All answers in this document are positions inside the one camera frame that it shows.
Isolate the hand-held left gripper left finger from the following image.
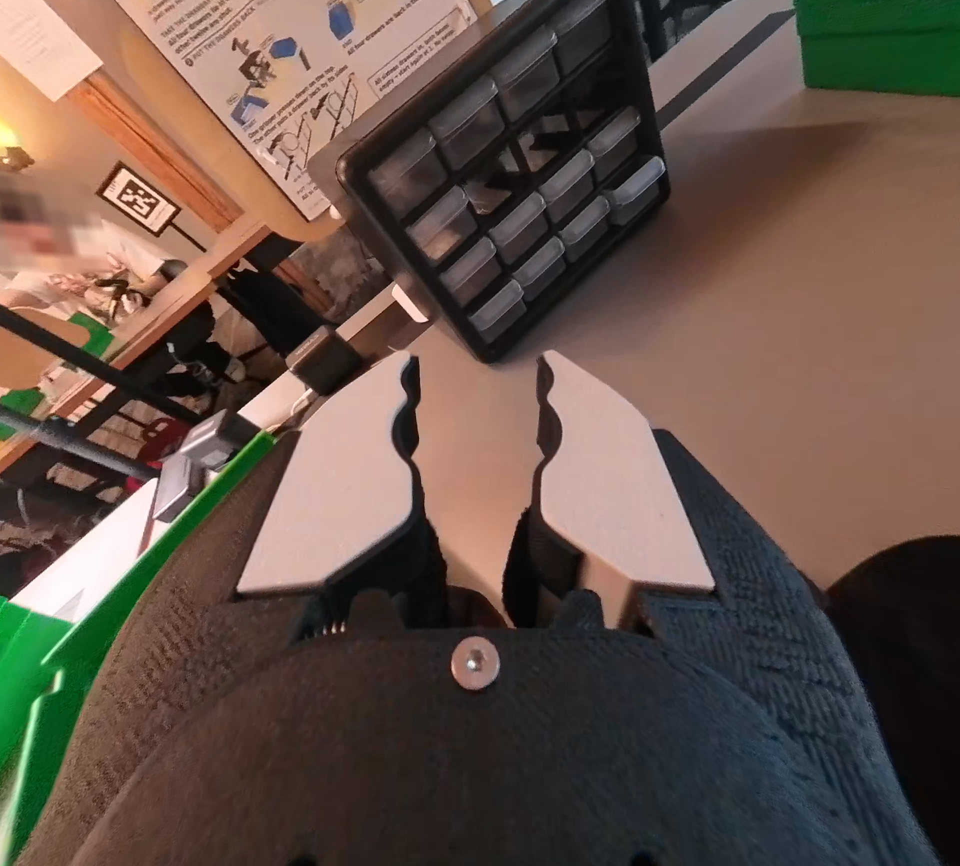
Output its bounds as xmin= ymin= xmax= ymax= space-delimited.
xmin=234 ymin=350 xmax=427 ymax=597

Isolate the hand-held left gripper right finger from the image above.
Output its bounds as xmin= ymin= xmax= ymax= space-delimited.
xmin=535 ymin=348 xmax=717 ymax=632

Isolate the green plastic bin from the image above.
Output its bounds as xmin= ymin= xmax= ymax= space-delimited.
xmin=787 ymin=0 xmax=960 ymax=96
xmin=0 ymin=431 xmax=280 ymax=866

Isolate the group of clear drawers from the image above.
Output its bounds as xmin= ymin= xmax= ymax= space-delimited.
xmin=367 ymin=0 xmax=669 ymax=346

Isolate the black drawer cabinet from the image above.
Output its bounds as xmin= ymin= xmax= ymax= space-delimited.
xmin=309 ymin=0 xmax=672 ymax=365

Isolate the black box device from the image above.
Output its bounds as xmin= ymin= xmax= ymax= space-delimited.
xmin=285 ymin=326 xmax=369 ymax=396

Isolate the silver metal clamp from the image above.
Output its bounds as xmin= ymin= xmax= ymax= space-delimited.
xmin=152 ymin=408 xmax=264 ymax=524

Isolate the black stand pole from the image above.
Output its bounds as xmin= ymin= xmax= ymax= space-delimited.
xmin=0 ymin=303 xmax=207 ymax=432

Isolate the black textured chair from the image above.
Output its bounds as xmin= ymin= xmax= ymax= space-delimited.
xmin=825 ymin=536 xmax=960 ymax=866

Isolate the black white marker sign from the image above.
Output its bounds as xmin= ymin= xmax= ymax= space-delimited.
xmin=96 ymin=161 xmax=183 ymax=235

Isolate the white paper sheet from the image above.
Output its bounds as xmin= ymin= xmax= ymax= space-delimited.
xmin=0 ymin=0 xmax=104 ymax=104

